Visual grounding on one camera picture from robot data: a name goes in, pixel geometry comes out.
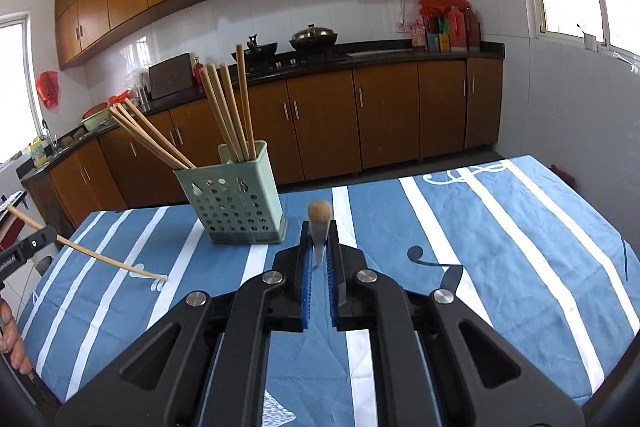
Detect blue white striped tablecloth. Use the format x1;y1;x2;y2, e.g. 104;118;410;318
20;155;629;427

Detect wooden chopstick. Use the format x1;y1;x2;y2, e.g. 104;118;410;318
114;104;193;170
236;45;256;162
121;99;196;169
199;67;244;162
307;200;332;269
107;106;188;170
209;64;248;162
127;97;198;168
7;206;168;283
221;62;251;162

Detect red sauce bottle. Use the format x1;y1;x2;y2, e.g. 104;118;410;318
446;5;466;53

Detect large red plastic bag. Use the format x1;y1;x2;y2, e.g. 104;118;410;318
418;0;469;24

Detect wok with lid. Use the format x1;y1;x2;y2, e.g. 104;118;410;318
289;24;339;51

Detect hanging red plastic bag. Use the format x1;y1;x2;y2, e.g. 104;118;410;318
35;70;60;110

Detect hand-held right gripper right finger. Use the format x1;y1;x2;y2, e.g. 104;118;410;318
324;218;584;427

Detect yellow detergent bottle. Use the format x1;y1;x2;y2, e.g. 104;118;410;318
27;137;49;168

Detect green perforated utensil holder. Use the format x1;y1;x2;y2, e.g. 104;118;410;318
173;140;287;246

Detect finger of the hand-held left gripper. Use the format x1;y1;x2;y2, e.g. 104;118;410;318
19;226;59;265

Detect black gas stove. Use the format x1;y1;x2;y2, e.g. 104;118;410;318
234;51;347;74

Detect green basin with red lid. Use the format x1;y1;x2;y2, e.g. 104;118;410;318
82;104;116;132

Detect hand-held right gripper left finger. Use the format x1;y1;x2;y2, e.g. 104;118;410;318
62;221;314;427

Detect black wok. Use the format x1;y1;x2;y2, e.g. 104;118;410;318
230;34;279;63

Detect person's left hand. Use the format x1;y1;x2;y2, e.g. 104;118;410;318
0;296;34;376

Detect wooden lower kitchen cabinets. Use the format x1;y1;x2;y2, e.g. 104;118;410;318
22;57;504;238

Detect dark cutting board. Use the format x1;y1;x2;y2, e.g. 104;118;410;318
148;53;194;100

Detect small red object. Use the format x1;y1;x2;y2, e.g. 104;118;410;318
551;164;577;188

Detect dark sauce bottle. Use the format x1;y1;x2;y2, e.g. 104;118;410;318
462;6;482;53

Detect metal faucet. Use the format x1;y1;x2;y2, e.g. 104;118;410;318
42;119;59;158

